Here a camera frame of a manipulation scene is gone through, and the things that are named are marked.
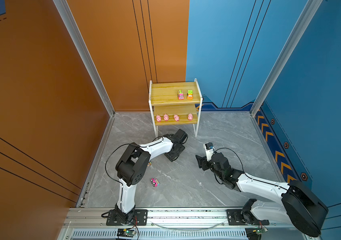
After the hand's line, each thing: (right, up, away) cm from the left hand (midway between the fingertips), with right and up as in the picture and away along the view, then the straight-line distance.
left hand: (180, 150), depth 96 cm
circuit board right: (+34, -35, -26) cm, 55 cm away
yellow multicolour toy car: (-19, -7, -6) cm, 21 cm away
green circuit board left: (-27, -35, -25) cm, 51 cm away
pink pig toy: (-14, +21, -3) cm, 25 cm away
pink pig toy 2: (-9, +21, -3) cm, 23 cm away
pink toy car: (-15, -15, -13) cm, 25 cm away
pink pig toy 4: (+6, +22, -2) cm, 23 cm away
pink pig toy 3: (-3, +21, -2) cm, 21 cm away
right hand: (+11, 0, -10) cm, 15 cm away
